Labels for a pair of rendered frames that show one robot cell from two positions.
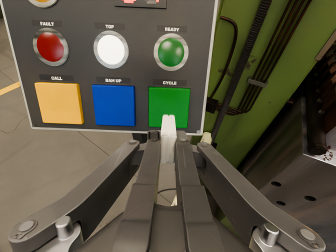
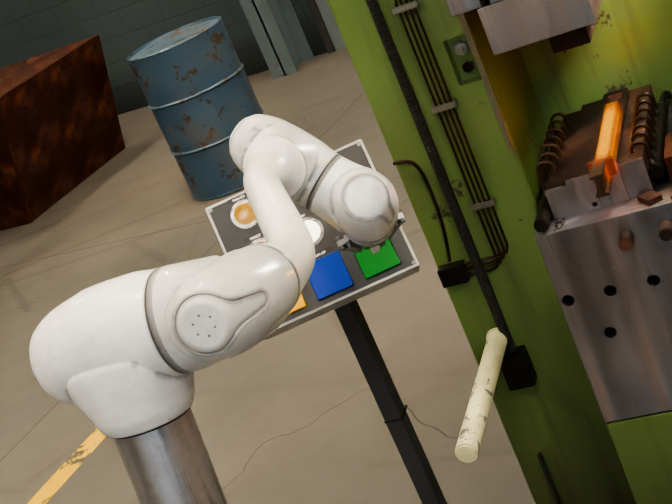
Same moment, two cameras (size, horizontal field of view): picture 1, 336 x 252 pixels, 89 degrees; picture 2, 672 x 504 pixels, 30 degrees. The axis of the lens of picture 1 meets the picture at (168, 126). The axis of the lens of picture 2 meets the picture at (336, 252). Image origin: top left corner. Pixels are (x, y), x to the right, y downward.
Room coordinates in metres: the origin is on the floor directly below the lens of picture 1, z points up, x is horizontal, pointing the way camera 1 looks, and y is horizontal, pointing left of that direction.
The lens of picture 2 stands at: (-2.04, 0.06, 1.86)
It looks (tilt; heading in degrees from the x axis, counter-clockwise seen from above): 20 degrees down; 0
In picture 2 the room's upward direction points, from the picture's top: 24 degrees counter-clockwise
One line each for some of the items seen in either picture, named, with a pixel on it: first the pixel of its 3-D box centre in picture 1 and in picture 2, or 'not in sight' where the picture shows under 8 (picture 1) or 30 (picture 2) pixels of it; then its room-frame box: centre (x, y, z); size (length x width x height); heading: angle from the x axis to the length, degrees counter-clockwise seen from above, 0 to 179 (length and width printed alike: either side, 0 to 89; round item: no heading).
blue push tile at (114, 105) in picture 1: (115, 105); (328, 275); (0.23, 0.10, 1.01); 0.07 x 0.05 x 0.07; 91
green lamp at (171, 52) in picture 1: (171, 52); not in sight; (0.28, 0.00, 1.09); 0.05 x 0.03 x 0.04; 66
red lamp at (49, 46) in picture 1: (50, 47); not in sight; (0.28, 0.20, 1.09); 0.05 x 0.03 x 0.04; 66
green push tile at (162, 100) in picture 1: (168, 107); (375, 254); (0.23, 0.00, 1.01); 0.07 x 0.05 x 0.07; 91
